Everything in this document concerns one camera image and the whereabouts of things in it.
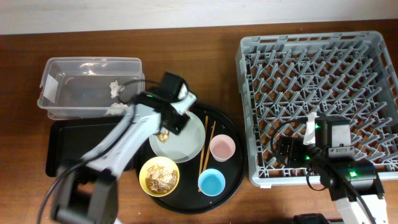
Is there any brown gold snack wrapper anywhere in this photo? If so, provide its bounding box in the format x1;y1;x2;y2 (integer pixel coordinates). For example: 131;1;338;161
157;130;170;142

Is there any grey plate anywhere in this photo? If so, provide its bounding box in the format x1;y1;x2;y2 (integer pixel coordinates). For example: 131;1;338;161
149;111;205;163

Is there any white tissue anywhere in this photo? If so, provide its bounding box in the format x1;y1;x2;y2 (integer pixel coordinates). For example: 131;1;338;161
109;80;125;98
105;103;128;116

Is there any blue cup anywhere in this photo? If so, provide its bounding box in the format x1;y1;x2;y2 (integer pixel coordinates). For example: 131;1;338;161
198;169;226;197

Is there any yellow bowl with food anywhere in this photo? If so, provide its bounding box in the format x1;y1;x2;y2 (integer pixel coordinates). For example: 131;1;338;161
139;157;180;197

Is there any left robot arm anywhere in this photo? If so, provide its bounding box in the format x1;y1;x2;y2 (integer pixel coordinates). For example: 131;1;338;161
37;72;197;223

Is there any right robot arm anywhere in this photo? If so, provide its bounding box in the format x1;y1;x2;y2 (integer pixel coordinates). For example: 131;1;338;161
270;113;389;223

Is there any grey dishwasher rack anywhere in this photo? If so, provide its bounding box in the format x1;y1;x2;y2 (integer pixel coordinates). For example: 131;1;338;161
236;31;397;188

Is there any left wooden chopstick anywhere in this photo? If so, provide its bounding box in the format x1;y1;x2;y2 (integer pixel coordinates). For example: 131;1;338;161
198;115;208;177

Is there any wooden chopstick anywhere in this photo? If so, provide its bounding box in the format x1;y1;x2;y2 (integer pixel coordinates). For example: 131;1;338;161
202;121;216;171
198;115;208;177

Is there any right wooden chopstick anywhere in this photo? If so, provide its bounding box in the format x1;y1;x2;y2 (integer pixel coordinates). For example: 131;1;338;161
202;121;216;171

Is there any pink cup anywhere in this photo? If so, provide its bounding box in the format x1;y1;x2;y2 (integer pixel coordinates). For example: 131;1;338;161
210;134;236;162

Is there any round black tray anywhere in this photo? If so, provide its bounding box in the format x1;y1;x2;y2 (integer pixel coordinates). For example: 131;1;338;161
151;104;248;214

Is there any clear plastic bin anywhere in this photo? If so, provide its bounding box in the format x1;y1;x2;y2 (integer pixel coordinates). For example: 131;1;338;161
37;57;145;119

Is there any black rectangular tray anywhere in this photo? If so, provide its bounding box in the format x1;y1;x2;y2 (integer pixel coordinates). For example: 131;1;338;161
45;116;122;177

